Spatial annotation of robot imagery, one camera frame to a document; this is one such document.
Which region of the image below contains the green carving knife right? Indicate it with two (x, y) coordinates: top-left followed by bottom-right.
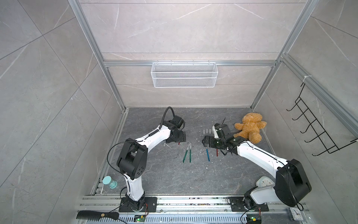
(189, 143), (192, 163)

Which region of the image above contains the green carving knife middle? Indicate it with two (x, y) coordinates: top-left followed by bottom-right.
(182, 144), (190, 163)

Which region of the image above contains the brown teddy bear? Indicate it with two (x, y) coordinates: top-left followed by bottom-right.
(234, 113), (267, 144)

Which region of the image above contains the small white clock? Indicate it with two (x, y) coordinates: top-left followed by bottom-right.
(288, 207), (304, 221)

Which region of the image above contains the white wire mesh basket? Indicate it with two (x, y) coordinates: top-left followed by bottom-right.
(151, 62), (218, 88)

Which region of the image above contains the aluminium mounting rail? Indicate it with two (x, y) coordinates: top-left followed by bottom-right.
(76, 195), (315, 224)

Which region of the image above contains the green carving knife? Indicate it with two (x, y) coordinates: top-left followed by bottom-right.
(189, 143), (192, 163)
(182, 144), (190, 163)

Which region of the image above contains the black wire hook rack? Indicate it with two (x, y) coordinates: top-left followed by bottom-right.
(286, 83), (358, 157)

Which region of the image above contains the teal sand timer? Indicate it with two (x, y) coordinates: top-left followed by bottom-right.
(102, 175), (117, 189)

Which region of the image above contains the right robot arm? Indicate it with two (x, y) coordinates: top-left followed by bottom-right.
(202, 123), (312, 210)

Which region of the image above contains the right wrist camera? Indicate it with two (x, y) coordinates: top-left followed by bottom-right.
(213, 123), (223, 139)

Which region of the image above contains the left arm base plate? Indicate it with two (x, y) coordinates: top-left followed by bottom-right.
(118, 197), (158, 212)

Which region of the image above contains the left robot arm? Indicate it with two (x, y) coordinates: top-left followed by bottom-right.
(106, 106), (186, 211)

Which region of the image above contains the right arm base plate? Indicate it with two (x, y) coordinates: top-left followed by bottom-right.
(227, 197), (269, 212)

